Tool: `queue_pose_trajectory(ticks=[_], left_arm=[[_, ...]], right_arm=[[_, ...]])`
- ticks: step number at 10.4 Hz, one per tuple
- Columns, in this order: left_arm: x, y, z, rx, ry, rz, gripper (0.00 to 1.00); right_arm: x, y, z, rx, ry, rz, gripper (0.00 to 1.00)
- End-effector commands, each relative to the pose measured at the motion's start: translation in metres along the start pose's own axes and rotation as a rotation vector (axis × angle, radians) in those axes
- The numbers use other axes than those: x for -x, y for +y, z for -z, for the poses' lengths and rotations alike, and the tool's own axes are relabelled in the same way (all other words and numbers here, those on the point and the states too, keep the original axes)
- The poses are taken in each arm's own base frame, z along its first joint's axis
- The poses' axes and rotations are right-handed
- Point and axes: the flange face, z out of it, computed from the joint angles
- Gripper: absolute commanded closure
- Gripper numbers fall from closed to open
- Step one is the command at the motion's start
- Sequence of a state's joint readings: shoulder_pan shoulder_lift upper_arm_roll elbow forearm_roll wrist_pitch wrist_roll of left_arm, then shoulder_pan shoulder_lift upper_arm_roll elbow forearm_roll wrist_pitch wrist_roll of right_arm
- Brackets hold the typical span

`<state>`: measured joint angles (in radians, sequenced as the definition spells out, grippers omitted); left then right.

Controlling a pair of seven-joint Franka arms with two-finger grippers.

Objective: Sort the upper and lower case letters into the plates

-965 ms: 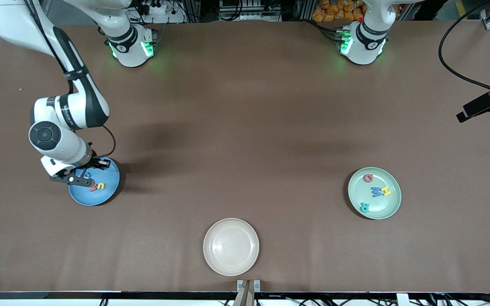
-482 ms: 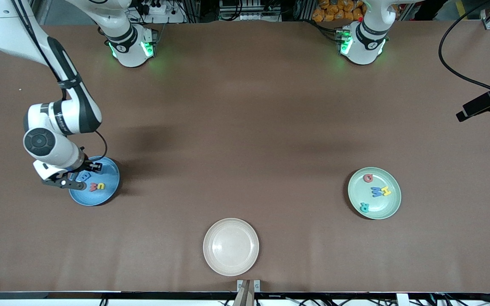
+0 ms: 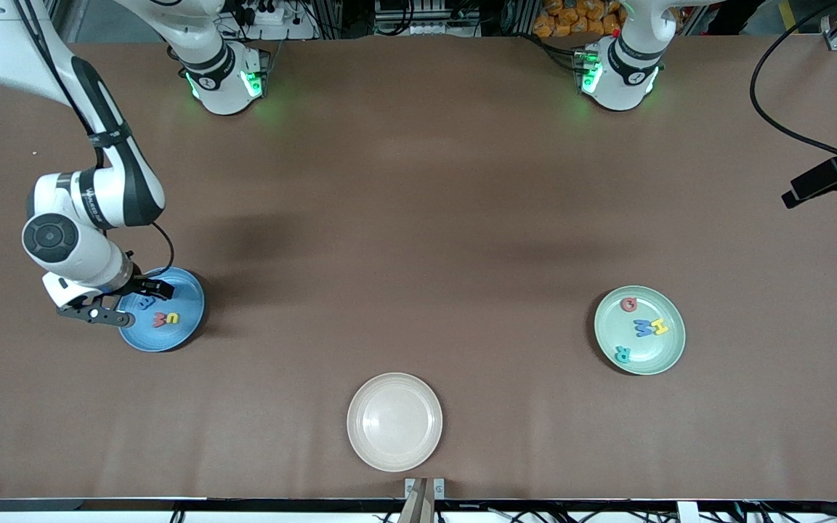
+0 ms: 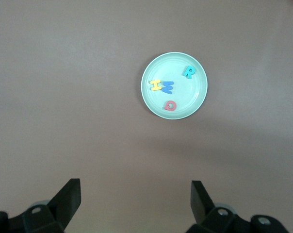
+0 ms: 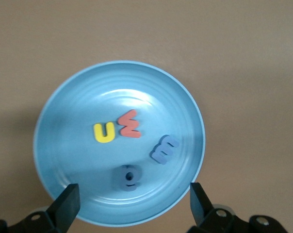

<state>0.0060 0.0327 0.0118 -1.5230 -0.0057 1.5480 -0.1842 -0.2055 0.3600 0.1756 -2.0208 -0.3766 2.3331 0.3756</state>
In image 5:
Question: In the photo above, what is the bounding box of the red foam letter w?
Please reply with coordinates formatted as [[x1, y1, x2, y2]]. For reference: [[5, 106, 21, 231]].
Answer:
[[117, 109, 142, 139]]

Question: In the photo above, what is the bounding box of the blue foam letter m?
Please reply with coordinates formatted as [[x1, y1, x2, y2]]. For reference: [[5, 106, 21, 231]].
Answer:
[[149, 135, 180, 166]]

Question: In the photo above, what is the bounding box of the blue round plate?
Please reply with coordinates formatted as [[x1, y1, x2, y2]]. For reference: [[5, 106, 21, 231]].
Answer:
[[33, 60, 206, 228]]

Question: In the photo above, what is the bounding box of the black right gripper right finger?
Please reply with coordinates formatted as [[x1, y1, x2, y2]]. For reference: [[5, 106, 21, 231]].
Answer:
[[186, 182, 290, 233]]

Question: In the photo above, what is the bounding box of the yellow foam letter u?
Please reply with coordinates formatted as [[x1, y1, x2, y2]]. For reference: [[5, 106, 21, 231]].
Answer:
[[93, 122, 116, 144]]

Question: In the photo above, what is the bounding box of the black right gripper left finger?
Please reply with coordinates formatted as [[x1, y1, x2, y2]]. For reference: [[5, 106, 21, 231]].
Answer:
[[0, 183, 81, 233]]

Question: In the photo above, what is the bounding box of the brown table mat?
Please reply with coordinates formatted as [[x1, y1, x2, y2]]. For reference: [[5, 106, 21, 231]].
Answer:
[[0, 0, 293, 233]]

